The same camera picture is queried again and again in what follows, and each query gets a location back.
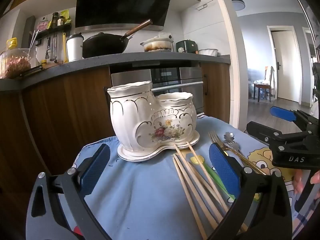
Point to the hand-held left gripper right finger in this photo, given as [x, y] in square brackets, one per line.
[223, 170]

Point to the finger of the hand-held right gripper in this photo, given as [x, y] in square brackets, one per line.
[282, 113]
[262, 132]

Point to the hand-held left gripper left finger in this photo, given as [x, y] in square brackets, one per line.
[96, 170]

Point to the yellow green plastic spoon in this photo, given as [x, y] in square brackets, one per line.
[215, 177]

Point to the gold fork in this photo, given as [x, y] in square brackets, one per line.
[252, 163]

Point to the silver fork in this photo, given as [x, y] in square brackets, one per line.
[228, 137]

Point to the pile of wooden chopsticks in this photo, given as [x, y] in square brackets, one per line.
[190, 180]

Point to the white floral ceramic utensil holder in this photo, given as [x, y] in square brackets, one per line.
[135, 120]

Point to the person's right hand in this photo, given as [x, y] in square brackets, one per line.
[298, 182]

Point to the wooden chair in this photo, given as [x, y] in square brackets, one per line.
[261, 86]

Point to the white cloth on chair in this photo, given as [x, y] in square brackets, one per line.
[271, 78]

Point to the white ceramic drip tray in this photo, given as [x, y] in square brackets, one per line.
[140, 156]

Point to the white interior door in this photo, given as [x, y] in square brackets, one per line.
[285, 67]

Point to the blue cartoon printed cloth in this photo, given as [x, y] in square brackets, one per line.
[140, 200]

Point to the wooden kitchen base cabinet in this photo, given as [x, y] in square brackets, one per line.
[216, 90]
[62, 110]

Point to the white fluted bowl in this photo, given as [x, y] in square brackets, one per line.
[208, 52]

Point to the stainless steel built-in oven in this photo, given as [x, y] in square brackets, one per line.
[140, 76]

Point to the grey speckled countertop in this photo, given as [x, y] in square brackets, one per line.
[100, 62]

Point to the wooden cutting board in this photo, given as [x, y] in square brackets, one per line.
[53, 64]

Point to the dark green kitchen appliance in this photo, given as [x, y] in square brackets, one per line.
[185, 46]

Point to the round ceiling lamp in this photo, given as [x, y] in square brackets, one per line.
[238, 5]

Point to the white tumbler with black lid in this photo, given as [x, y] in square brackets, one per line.
[74, 48]

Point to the clear plastic food container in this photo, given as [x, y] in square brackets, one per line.
[15, 66]

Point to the white stained casserole pot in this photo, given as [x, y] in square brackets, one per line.
[156, 43]

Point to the pale upright sticks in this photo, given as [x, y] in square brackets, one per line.
[33, 38]

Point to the yellow capped oil bottle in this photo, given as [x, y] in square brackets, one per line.
[12, 43]

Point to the small spice jar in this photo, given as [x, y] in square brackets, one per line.
[61, 21]

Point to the pink packet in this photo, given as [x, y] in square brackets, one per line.
[42, 25]

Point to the grey vertical pipe cover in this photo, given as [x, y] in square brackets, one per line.
[30, 30]

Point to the yellow snack packet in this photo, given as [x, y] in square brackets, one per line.
[66, 17]

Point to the dark sauce bottle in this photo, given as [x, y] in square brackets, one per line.
[55, 20]

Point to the black range hood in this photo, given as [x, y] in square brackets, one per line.
[120, 2]

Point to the dark sliding door frame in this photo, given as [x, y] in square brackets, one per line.
[308, 10]

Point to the wall mounted towel holder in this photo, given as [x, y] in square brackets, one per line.
[203, 6]

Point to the white wall socket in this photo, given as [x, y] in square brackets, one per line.
[165, 35]

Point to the black wall spice rack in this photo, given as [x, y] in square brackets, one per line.
[53, 31]

